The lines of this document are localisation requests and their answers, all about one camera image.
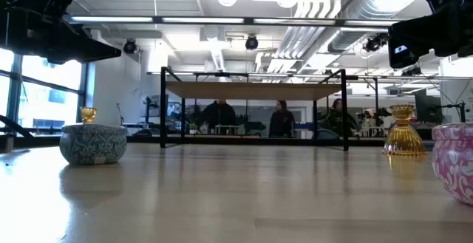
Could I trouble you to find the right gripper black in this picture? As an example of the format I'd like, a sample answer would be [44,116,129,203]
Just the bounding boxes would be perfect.
[387,0,473,69]

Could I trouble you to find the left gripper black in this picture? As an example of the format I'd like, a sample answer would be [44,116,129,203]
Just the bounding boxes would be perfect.
[0,9,123,66]

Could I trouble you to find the amber ribbed glass candle holder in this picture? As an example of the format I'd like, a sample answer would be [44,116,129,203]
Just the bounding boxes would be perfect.
[79,106,98,126]
[382,104,428,157]

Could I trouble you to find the teal patterned candle tin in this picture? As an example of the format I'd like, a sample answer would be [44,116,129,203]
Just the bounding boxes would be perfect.
[58,123,129,165]

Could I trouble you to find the pink patterned candle tin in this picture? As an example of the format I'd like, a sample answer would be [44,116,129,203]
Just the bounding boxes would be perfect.
[431,123,473,206]

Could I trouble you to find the dark computer monitor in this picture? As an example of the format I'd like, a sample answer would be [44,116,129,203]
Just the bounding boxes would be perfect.
[413,89,444,125]

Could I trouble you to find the large dark-framed window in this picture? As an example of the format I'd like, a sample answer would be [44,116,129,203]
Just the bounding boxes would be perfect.
[0,47,89,135]

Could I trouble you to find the person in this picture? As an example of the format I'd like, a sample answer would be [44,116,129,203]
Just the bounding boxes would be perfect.
[268,100,296,139]
[201,100,237,135]
[321,97,352,137]

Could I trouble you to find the rounded chair back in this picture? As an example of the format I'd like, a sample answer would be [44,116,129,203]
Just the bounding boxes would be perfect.
[313,128,341,140]

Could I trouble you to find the black overhead LED light bar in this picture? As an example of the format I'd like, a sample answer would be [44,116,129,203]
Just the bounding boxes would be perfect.
[64,13,401,28]

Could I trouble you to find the small white table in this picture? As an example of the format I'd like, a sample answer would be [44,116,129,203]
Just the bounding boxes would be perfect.
[214,124,241,136]

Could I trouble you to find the silver ventilation duct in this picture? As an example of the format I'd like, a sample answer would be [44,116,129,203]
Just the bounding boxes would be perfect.
[327,0,429,54]

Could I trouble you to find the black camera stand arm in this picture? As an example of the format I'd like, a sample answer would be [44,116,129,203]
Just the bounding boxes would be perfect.
[428,101,467,124]

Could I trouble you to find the black diagonal frame brace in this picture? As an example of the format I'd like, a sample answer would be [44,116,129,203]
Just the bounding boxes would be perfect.
[0,114,35,139]

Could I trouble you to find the wooden shelf black metal frame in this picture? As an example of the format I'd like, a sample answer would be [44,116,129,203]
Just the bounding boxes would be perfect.
[160,66,350,152]

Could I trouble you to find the black rig frame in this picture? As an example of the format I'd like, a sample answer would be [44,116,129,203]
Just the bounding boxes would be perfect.
[0,134,437,148]

